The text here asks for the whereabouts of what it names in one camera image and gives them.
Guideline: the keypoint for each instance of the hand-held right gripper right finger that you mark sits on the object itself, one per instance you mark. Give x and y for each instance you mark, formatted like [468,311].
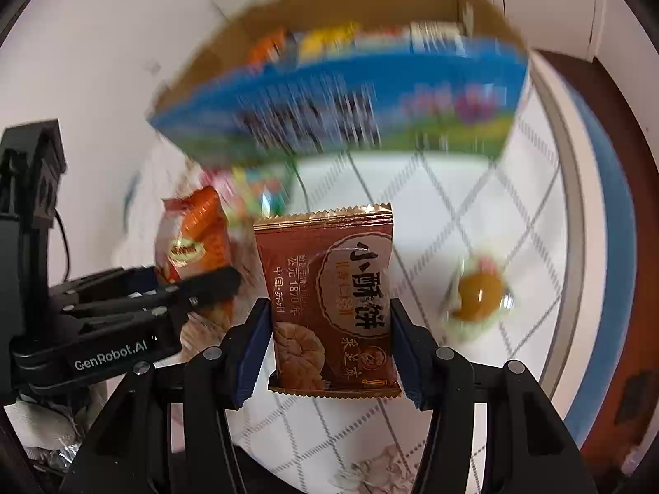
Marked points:
[406,355]

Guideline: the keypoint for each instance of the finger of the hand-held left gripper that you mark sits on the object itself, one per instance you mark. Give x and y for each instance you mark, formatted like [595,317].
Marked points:
[144,276]
[206,284]

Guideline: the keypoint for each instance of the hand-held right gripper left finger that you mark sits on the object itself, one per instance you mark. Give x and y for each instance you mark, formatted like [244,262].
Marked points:
[255,350]

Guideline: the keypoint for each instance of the orange panda snack packet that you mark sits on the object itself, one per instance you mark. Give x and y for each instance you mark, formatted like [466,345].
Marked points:
[203,226]

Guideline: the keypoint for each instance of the brown biscuit packet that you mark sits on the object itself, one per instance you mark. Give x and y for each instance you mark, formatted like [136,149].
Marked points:
[329,293]

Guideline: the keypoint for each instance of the blue printed cardboard box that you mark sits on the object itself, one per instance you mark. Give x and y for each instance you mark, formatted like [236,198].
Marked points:
[319,108]

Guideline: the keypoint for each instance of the round pastry in clear wrap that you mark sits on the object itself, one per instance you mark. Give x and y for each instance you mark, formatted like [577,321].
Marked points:
[479,293]

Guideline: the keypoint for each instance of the colourful candy bag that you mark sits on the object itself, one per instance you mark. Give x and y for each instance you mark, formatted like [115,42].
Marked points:
[247,185]

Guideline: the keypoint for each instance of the crumpled white bag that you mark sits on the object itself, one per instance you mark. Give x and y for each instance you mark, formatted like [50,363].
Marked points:
[41,427]

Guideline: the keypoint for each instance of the white floral printed blanket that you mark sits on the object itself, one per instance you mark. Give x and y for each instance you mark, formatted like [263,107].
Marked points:
[391,180]

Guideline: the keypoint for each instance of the blue bed sheet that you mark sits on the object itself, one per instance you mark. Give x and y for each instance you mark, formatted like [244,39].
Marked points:
[612,226]

